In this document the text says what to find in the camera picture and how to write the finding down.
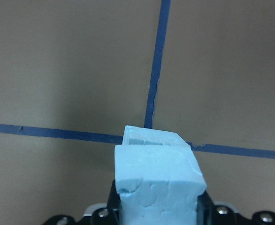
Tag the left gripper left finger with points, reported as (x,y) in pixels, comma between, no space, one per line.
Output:
(113,204)

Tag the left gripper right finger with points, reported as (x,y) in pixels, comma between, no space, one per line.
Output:
(204,208)

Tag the light blue block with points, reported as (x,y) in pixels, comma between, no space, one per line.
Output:
(157,185)
(145,136)

